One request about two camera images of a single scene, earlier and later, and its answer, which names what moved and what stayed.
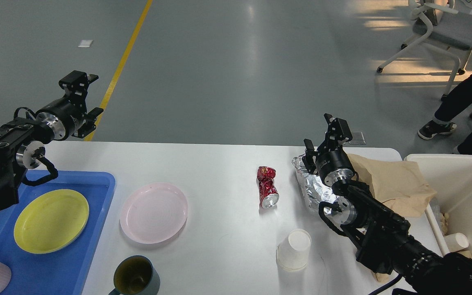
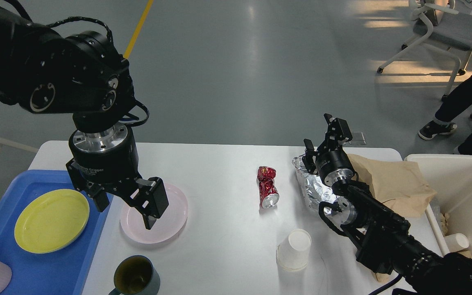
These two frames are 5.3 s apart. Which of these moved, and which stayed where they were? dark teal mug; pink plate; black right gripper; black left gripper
Moved: black left gripper
Stayed: dark teal mug; pink plate; black right gripper
